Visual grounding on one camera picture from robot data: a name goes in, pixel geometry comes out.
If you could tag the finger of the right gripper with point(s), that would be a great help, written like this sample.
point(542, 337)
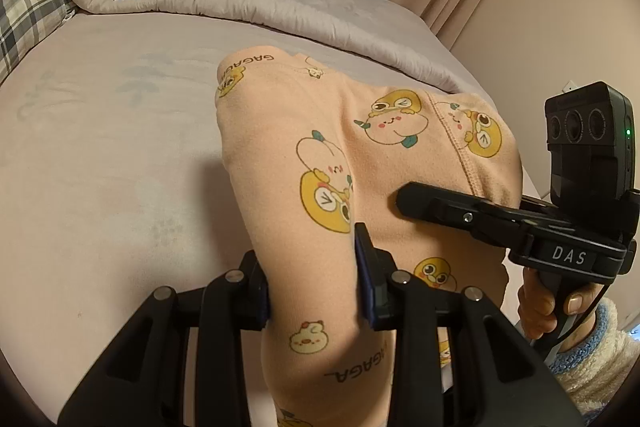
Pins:
point(487, 222)

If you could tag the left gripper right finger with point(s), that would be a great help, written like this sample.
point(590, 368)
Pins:
point(458, 361)

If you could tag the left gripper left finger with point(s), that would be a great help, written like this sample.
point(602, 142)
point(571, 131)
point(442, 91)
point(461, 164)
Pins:
point(139, 378)

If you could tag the peach cartoon print garment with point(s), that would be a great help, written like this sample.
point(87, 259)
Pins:
point(310, 153)

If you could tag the white fleece right sleeve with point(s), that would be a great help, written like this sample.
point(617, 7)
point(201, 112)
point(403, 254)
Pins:
point(592, 372)

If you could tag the grey rolled duvet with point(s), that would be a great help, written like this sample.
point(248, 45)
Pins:
point(380, 30)

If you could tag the plaid pillow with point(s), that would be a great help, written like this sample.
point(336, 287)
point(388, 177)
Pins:
point(25, 23)

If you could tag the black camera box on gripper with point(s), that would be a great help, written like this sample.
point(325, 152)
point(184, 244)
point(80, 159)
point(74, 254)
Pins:
point(590, 136)

